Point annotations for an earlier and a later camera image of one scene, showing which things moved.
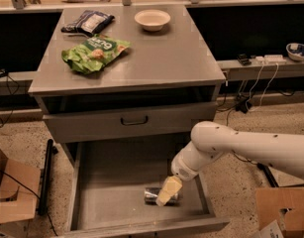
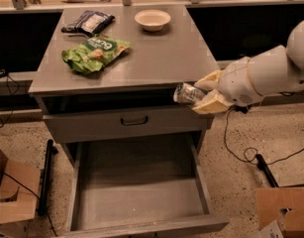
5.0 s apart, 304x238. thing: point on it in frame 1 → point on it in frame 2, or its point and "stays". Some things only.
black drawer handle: [134, 124] stays
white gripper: [183, 170] → [237, 81]
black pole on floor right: [268, 175] stays
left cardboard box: [16, 187] stays
